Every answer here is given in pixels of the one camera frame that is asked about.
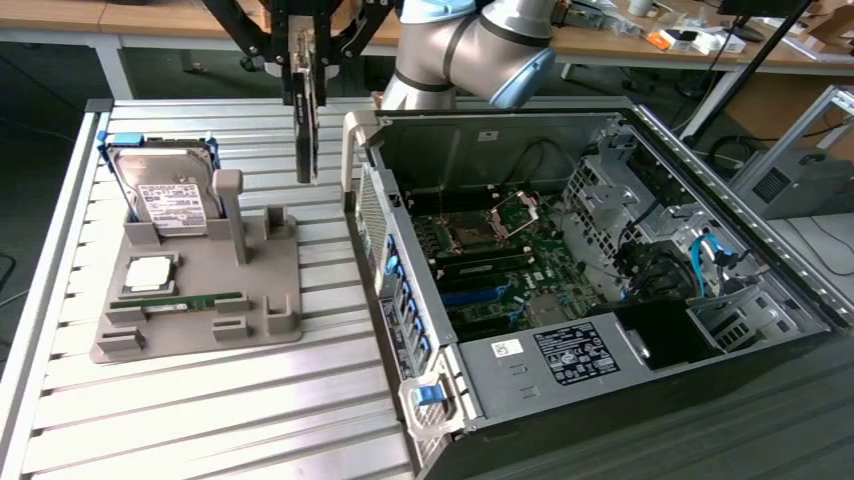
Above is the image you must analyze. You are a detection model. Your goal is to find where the graphics card with metal bracket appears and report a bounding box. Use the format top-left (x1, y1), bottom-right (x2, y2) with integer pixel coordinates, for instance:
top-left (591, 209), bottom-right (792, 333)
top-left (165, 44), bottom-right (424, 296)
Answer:
top-left (289, 27), bottom-right (321, 184)

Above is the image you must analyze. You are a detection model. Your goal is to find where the brown cardboard box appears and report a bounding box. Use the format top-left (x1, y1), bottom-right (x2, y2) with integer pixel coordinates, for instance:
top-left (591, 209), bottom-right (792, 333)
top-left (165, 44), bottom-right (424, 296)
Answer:
top-left (261, 0), bottom-right (353, 30)

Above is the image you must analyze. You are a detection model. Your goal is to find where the small metal chassis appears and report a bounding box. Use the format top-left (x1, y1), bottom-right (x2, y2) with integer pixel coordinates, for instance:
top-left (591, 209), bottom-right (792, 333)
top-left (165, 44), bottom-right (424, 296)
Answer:
top-left (563, 0), bottom-right (607, 29)

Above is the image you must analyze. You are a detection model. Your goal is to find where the metal socket cover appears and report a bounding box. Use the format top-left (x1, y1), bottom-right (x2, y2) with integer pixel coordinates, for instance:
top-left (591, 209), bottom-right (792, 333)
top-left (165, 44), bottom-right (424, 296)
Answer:
top-left (490, 190), bottom-right (540, 236)

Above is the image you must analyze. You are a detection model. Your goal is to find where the CPU socket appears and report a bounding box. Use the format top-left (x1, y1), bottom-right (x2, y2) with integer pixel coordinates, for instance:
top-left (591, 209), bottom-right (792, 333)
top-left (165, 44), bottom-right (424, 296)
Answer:
top-left (443, 212), bottom-right (508, 251)

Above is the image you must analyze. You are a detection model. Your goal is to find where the grey plastic parts rack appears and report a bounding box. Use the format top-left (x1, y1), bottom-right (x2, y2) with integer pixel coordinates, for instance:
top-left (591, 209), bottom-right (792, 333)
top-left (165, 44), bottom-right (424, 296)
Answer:
top-left (89, 168), bottom-right (305, 365)

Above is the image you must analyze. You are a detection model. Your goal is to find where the black RAM stick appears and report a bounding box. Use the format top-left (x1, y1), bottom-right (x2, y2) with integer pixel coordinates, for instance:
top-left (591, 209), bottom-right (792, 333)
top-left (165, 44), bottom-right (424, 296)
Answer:
top-left (432, 252), bottom-right (535, 281)

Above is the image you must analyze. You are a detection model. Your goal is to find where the silver CPU chip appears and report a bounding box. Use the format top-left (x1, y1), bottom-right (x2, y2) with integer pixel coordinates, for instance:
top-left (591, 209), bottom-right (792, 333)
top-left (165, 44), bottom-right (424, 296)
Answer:
top-left (124, 257), bottom-right (176, 290)

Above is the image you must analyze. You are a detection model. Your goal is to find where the perforated metal drive cage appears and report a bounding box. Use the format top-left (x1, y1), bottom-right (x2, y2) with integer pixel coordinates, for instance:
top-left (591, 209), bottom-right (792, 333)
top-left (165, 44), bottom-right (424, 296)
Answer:
top-left (563, 152), bottom-right (672, 241)

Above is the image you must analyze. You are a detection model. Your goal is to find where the green RAM stick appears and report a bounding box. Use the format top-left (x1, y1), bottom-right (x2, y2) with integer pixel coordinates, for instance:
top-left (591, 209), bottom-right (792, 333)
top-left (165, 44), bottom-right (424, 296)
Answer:
top-left (109, 292), bottom-right (243, 312)

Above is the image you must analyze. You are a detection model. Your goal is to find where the green motherboard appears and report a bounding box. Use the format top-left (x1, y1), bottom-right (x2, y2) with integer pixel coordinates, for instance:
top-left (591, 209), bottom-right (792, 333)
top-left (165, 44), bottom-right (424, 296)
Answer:
top-left (409, 192), bottom-right (606, 341)

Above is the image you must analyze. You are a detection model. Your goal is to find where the white cardboard box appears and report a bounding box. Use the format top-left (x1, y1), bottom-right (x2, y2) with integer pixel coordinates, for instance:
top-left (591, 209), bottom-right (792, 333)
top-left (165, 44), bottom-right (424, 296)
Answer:
top-left (692, 32), bottom-right (747, 55)

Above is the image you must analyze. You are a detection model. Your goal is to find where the black monitor stand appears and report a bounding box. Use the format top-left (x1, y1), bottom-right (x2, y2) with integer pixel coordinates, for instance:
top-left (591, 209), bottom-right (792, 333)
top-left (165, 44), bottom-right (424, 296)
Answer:
top-left (716, 0), bottom-right (767, 42)

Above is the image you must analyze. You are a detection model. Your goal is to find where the black tripod pole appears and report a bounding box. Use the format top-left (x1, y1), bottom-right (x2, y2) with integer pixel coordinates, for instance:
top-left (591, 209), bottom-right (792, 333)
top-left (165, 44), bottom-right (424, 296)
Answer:
top-left (679, 0), bottom-right (819, 146)

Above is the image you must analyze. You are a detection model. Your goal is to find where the blue case latch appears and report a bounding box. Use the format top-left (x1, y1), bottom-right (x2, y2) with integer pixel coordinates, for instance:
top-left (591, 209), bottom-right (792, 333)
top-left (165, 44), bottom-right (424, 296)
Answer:
top-left (409, 385), bottom-right (445, 409)

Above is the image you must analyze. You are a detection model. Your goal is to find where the grey power supply unit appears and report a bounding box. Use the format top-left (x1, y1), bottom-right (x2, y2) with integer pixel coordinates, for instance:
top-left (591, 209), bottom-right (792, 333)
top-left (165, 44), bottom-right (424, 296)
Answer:
top-left (456, 312), bottom-right (652, 421)

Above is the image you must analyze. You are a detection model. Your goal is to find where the grey computer tower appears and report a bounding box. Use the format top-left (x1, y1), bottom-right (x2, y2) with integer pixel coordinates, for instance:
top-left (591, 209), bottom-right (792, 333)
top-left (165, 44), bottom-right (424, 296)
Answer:
top-left (730, 147), bottom-right (854, 221)

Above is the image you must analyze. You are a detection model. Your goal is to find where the metal disk bay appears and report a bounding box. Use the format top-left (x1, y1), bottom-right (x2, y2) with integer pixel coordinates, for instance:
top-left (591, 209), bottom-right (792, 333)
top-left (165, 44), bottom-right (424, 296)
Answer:
top-left (686, 284), bottom-right (802, 354)

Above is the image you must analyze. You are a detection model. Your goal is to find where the open black PC case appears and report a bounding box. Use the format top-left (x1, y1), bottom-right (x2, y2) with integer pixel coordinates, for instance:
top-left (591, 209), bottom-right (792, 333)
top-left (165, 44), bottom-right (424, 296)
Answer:
top-left (340, 97), bottom-right (854, 480)

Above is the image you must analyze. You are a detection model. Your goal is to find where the wooden desk white frame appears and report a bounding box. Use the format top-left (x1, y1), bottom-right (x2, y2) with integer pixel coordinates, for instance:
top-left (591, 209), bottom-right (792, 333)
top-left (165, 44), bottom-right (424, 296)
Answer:
top-left (552, 0), bottom-right (854, 146)
top-left (0, 0), bottom-right (401, 101)

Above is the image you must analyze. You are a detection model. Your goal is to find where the hard disk in blue bracket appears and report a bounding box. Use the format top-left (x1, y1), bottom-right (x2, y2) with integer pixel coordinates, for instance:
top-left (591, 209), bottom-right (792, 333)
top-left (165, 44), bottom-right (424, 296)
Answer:
top-left (96, 130), bottom-right (223, 237)

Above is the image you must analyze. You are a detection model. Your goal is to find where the coiled black cable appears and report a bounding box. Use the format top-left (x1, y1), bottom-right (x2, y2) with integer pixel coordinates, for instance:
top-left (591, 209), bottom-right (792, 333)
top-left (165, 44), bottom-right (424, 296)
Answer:
top-left (704, 134), bottom-right (762, 174)

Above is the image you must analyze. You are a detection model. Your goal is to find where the black wire bundle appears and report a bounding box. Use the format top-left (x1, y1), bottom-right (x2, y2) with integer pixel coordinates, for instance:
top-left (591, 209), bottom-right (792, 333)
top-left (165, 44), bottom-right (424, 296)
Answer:
top-left (612, 239), bottom-right (695, 301)

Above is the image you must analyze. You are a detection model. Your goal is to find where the light blue SATA wire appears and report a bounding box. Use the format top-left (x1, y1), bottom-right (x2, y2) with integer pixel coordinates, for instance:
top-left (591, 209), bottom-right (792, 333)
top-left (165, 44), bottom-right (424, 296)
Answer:
top-left (690, 227), bottom-right (742, 301)

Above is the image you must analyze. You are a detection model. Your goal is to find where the aluminium profile frame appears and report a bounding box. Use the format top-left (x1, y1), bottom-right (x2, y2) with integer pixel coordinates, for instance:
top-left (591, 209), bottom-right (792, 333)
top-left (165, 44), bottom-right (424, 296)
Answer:
top-left (766, 84), bottom-right (854, 166)

